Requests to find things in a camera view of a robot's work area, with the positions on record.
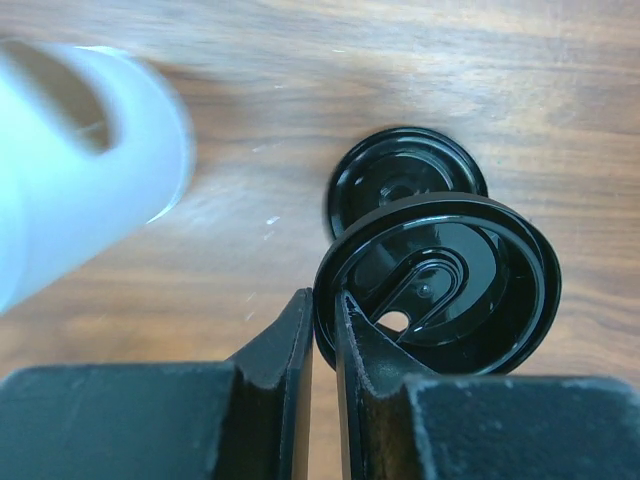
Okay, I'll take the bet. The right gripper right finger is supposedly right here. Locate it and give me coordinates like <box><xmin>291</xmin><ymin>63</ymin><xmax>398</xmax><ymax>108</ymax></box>
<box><xmin>335</xmin><ymin>292</ymin><xmax>639</xmax><ymax>479</ymax></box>

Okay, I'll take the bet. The black coffee cup lid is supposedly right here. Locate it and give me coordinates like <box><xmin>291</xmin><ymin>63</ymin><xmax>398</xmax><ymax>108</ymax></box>
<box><xmin>313</xmin><ymin>192</ymin><xmax>562</xmax><ymax>375</ymax></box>

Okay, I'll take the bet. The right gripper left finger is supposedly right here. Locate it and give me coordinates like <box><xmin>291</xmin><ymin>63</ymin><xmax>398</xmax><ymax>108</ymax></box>
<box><xmin>1</xmin><ymin>289</ymin><xmax>313</xmax><ymax>479</ymax></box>

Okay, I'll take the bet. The white cylindrical holder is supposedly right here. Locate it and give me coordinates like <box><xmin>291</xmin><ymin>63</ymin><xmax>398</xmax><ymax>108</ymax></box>
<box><xmin>1</xmin><ymin>39</ymin><xmax>196</xmax><ymax>310</ymax></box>

